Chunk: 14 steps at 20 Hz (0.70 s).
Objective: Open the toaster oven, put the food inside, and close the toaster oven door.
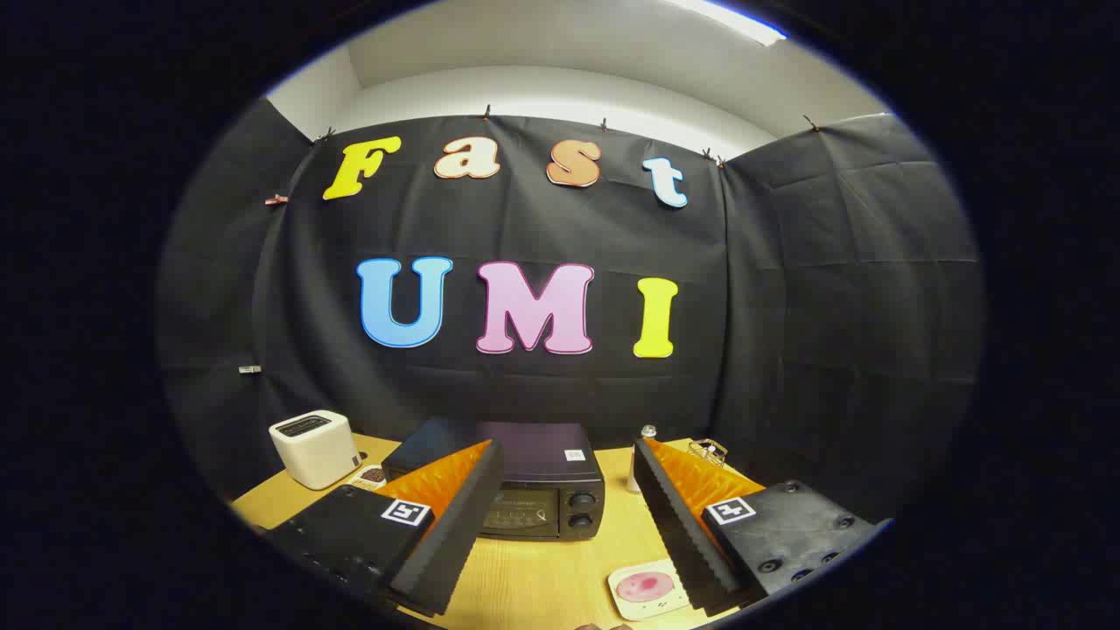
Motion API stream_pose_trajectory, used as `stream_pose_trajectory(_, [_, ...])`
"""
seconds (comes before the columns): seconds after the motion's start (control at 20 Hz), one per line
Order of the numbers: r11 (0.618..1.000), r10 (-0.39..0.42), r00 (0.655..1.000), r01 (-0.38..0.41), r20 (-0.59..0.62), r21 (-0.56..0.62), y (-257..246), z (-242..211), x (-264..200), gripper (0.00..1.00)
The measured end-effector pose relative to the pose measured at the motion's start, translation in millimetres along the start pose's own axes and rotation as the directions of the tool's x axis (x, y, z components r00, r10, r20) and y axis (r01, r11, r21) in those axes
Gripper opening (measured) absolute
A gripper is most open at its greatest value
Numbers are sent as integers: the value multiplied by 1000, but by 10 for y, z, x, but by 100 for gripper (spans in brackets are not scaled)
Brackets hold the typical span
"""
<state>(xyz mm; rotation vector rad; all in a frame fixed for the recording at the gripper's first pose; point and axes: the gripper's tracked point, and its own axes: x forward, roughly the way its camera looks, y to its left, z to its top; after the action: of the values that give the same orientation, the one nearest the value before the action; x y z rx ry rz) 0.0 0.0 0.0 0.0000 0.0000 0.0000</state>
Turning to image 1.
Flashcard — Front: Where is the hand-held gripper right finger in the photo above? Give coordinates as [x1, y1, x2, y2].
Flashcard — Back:
[633, 436, 881, 618]

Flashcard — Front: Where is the pink round meat slice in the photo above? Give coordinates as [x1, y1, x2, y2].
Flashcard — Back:
[616, 573, 671, 603]

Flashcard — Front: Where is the cream square plate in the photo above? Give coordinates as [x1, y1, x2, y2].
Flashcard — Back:
[607, 558, 694, 622]

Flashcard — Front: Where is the black toaster oven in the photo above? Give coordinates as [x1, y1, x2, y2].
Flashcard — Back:
[381, 418, 606, 542]

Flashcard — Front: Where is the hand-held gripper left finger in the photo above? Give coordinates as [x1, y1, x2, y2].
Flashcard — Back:
[262, 439, 506, 618]

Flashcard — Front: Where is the white slot toaster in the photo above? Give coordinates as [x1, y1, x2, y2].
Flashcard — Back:
[269, 409, 364, 491]

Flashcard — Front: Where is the clear bottle with pink label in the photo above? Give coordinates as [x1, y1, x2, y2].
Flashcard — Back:
[625, 424, 659, 494]

